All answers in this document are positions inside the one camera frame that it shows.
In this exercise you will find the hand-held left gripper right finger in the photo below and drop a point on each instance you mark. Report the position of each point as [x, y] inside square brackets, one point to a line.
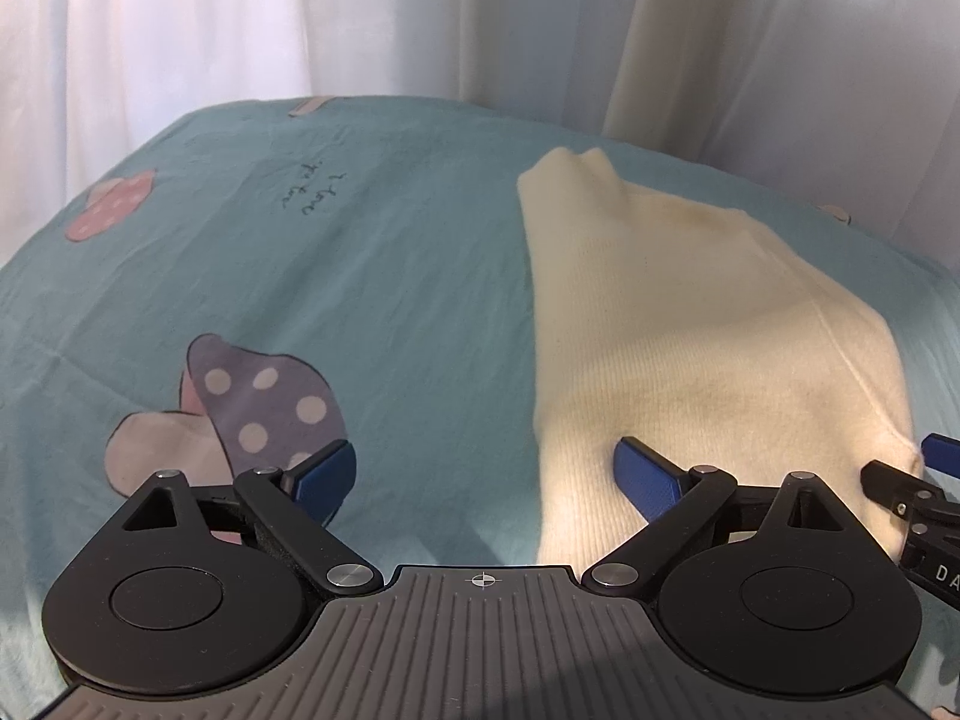
[645, 476]

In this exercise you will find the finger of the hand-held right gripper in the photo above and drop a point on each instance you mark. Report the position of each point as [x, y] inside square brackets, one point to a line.
[896, 487]
[945, 454]

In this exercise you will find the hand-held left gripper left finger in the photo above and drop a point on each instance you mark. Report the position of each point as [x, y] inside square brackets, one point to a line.
[326, 476]

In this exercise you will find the cream knit sweater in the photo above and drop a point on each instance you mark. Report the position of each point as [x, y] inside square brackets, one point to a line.
[697, 330]

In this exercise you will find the teal mushroom print bedsheet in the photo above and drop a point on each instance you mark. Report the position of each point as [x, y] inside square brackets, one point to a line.
[337, 262]

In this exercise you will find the white sheer curtain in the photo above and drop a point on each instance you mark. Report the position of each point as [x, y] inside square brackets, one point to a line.
[420, 30]

